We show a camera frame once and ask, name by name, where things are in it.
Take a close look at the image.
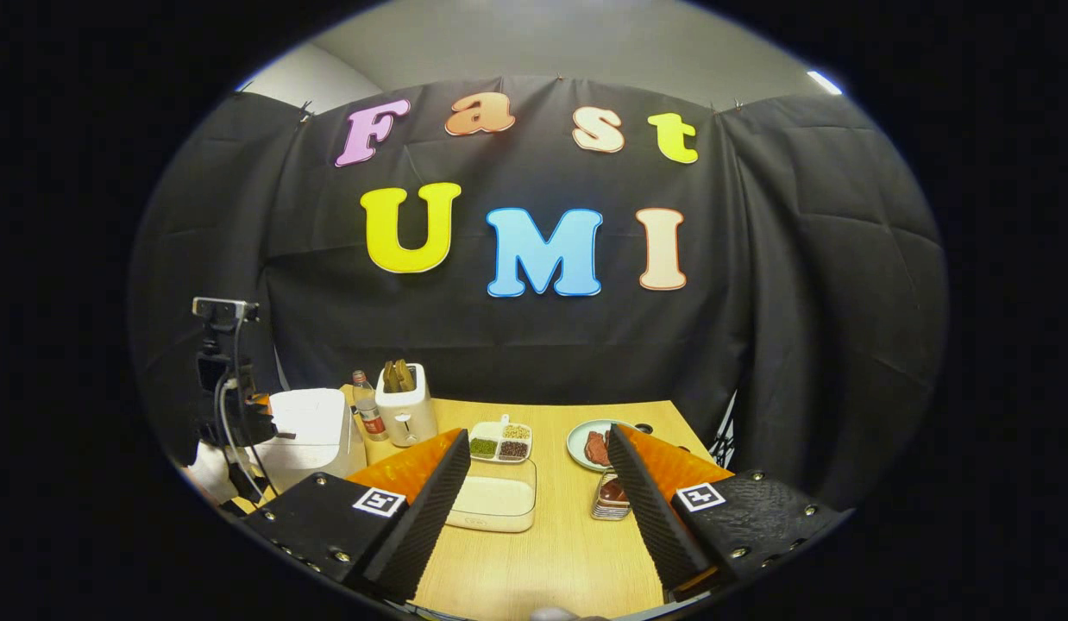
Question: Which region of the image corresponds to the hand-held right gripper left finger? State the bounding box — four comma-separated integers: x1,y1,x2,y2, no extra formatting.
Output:
241,427,473,605

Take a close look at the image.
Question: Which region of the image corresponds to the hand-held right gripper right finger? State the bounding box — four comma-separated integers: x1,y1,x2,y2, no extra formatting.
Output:
609,423,854,598

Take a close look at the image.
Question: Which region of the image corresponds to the white rice cooker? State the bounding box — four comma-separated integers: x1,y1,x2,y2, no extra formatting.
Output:
254,388,368,494

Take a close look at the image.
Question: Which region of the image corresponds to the metal wire chopstick holder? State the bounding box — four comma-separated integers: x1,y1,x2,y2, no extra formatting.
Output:
591,470,631,522

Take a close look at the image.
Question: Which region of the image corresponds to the clear plastic rice box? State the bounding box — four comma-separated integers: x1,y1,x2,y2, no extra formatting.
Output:
443,457,537,533

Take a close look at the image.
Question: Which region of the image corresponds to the white toaster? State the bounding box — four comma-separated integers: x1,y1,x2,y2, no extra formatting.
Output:
375,362,438,448

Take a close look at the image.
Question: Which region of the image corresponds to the glass bottle with red label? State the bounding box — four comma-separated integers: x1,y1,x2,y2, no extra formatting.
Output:
353,371,388,442

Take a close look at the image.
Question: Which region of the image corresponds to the pale green plate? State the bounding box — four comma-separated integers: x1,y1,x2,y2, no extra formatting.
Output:
567,419,643,473

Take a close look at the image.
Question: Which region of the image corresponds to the black tripod stand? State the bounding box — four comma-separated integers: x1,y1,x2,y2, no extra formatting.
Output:
711,392,738,467

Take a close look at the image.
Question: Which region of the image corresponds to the white divided dish of grains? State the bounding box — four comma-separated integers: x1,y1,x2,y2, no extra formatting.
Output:
469,415,533,464

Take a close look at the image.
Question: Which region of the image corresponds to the black backdrop cloth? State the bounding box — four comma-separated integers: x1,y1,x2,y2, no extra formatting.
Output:
129,76,949,510

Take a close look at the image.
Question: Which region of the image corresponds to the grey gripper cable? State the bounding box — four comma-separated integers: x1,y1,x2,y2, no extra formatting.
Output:
213,315,272,501

